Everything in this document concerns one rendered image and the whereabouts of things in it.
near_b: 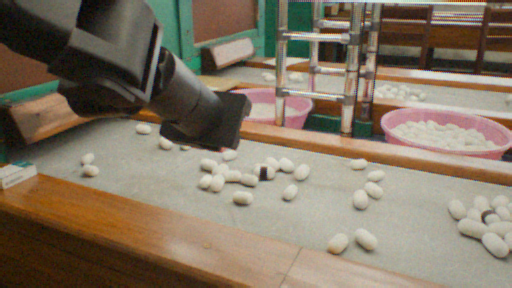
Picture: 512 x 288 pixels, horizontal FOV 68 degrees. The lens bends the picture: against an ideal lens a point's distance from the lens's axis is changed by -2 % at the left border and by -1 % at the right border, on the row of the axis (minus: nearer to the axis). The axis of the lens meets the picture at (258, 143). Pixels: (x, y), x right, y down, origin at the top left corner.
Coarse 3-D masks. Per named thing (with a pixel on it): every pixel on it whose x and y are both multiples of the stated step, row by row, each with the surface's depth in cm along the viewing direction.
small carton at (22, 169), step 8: (0, 168) 62; (8, 168) 62; (16, 168) 62; (24, 168) 62; (32, 168) 64; (0, 176) 60; (8, 176) 60; (16, 176) 61; (24, 176) 63; (0, 184) 60; (8, 184) 60
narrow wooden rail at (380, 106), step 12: (240, 84) 120; (252, 84) 120; (360, 96) 107; (324, 108) 109; (336, 108) 107; (360, 108) 105; (372, 108) 103; (384, 108) 102; (396, 108) 101; (444, 108) 98; (456, 108) 98; (372, 120) 104; (444, 120) 97; (456, 120) 96; (492, 120) 92; (504, 120) 91; (384, 132) 104
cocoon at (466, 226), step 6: (462, 222) 53; (468, 222) 53; (474, 222) 52; (462, 228) 53; (468, 228) 52; (474, 228) 52; (480, 228) 52; (486, 228) 52; (468, 234) 53; (474, 234) 52; (480, 234) 51
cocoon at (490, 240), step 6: (486, 234) 50; (492, 234) 50; (486, 240) 50; (492, 240) 49; (498, 240) 49; (486, 246) 50; (492, 246) 49; (498, 246) 48; (504, 246) 48; (492, 252) 49; (498, 252) 48; (504, 252) 48
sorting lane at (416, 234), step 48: (96, 144) 83; (144, 144) 83; (240, 144) 83; (144, 192) 64; (192, 192) 64; (336, 192) 64; (384, 192) 64; (432, 192) 64; (480, 192) 64; (288, 240) 52; (384, 240) 52; (432, 240) 52; (480, 240) 52
